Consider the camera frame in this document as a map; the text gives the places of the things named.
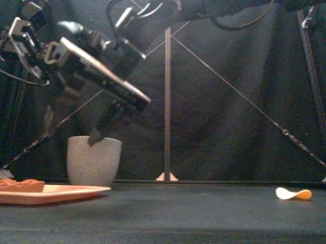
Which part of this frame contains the toy lattice pie slice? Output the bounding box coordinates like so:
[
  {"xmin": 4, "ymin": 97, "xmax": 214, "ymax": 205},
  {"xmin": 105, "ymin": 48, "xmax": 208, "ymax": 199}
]
[{"xmin": 0, "ymin": 177, "xmax": 45, "ymax": 193}]

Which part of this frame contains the pink rectangular plastic plate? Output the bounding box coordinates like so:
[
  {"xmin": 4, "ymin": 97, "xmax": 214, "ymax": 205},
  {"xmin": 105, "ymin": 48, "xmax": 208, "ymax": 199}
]
[{"xmin": 0, "ymin": 184, "xmax": 112, "ymax": 206}]

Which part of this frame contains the grey ceramic cup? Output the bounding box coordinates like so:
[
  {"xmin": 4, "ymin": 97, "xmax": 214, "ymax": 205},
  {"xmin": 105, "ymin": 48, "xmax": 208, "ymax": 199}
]
[{"xmin": 65, "ymin": 135, "xmax": 123, "ymax": 188}]

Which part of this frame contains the white orange toy chip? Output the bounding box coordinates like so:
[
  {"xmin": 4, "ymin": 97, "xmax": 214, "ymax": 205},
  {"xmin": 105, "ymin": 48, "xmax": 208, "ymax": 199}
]
[{"xmin": 274, "ymin": 186, "xmax": 312, "ymax": 201}]

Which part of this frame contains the thin steel brace wire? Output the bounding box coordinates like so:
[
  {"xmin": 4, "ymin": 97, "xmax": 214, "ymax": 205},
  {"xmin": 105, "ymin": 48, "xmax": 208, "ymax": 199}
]
[
  {"xmin": 0, "ymin": 20, "xmax": 192, "ymax": 171},
  {"xmin": 171, "ymin": 33, "xmax": 326, "ymax": 168}
]

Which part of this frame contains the thin vertical metal frame post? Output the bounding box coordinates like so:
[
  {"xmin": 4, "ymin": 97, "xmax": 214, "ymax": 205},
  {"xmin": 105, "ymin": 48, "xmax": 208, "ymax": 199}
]
[{"xmin": 153, "ymin": 27, "xmax": 179, "ymax": 183}]

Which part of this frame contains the black looping cable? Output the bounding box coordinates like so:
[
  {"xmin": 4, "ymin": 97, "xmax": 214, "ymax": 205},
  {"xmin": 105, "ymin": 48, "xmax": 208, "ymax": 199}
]
[{"xmin": 207, "ymin": 2, "xmax": 274, "ymax": 31}]

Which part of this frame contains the black cloth-hung side frame post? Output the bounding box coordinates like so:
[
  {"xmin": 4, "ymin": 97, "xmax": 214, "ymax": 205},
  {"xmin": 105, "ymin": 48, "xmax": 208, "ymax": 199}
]
[{"xmin": 295, "ymin": 9, "xmax": 326, "ymax": 134}]

